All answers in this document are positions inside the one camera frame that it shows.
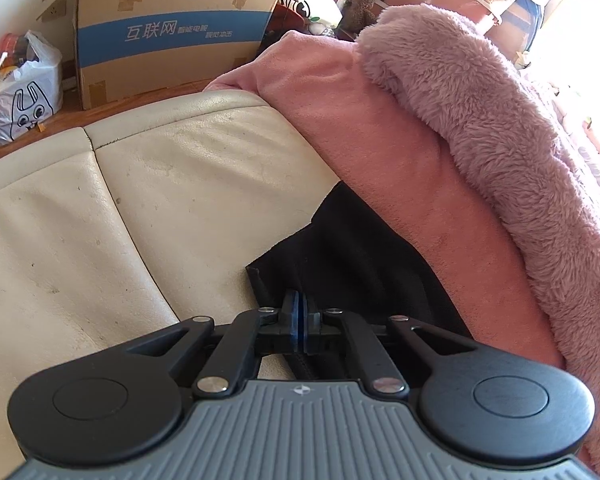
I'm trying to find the cream leather sofa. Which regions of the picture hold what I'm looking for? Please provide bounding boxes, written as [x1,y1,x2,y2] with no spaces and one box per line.
[0,89,342,472]

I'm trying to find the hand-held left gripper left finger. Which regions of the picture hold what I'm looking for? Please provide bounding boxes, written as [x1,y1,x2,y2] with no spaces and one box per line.
[124,290,301,397]

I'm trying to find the brown plush toy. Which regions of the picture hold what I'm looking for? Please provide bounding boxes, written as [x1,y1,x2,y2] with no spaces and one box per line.
[346,0,377,32]

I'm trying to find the large cardboard box blue band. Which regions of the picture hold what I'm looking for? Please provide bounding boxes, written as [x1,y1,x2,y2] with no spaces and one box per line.
[74,0,287,111]

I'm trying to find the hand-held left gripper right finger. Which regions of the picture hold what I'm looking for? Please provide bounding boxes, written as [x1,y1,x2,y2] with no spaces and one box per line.
[300,290,477,397]

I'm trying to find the black pants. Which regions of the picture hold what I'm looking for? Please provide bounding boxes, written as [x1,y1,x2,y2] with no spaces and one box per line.
[245,180,473,382]

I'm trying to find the white plastic bag rabbit print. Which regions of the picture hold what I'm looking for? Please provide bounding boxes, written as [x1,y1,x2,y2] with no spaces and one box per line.
[0,30,64,147]

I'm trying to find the fluffy mauve blanket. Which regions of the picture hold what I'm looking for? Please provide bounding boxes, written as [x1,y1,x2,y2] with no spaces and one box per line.
[355,4,600,467]

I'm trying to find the black bag white print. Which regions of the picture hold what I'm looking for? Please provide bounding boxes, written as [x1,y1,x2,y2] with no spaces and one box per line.
[274,0,312,37]

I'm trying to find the salmon pink fleece blanket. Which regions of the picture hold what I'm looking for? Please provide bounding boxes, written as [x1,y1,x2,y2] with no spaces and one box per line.
[202,30,567,377]

